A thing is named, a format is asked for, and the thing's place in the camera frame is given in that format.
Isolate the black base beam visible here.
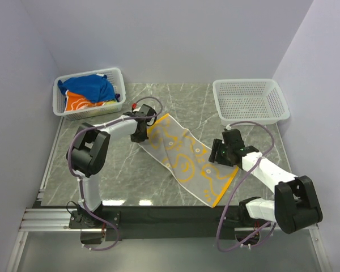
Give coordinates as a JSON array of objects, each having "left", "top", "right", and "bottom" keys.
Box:
[{"left": 69, "top": 205, "right": 257, "bottom": 242}]

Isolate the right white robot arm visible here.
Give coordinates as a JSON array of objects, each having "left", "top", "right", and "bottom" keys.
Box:
[{"left": 209, "top": 129, "right": 323, "bottom": 234}]

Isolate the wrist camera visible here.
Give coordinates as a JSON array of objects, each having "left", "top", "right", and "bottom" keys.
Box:
[
  {"left": 131, "top": 103, "right": 142, "bottom": 112},
  {"left": 223, "top": 124, "right": 235, "bottom": 132}
]

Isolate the left white plastic basket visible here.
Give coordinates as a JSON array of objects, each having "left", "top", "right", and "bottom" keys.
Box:
[{"left": 53, "top": 68, "right": 126, "bottom": 120}]

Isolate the blue towel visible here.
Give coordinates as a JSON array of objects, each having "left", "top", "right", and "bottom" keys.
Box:
[{"left": 57, "top": 74, "right": 116, "bottom": 103}]

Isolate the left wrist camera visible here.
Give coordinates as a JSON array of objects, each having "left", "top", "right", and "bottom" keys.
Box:
[{"left": 131, "top": 103, "right": 142, "bottom": 112}]

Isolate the white plastic basket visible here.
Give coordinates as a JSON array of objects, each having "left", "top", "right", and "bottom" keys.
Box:
[
  {"left": 212, "top": 79, "right": 290, "bottom": 126},
  {"left": 53, "top": 68, "right": 126, "bottom": 120}
]

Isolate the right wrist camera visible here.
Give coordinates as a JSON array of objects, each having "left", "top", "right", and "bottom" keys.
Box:
[{"left": 223, "top": 124, "right": 235, "bottom": 132}]

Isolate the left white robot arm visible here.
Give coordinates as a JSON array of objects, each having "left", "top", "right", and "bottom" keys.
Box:
[{"left": 67, "top": 104, "right": 159, "bottom": 228}]

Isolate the yellow duck towel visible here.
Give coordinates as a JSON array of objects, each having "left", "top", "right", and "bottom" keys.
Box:
[{"left": 139, "top": 114, "right": 239, "bottom": 208}]

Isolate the right white plastic basket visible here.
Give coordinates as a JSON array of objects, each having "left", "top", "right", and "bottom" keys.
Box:
[{"left": 212, "top": 79, "right": 290, "bottom": 126}]

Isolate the orange towel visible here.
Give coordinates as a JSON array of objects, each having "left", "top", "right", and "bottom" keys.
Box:
[{"left": 64, "top": 91, "right": 117, "bottom": 112}]

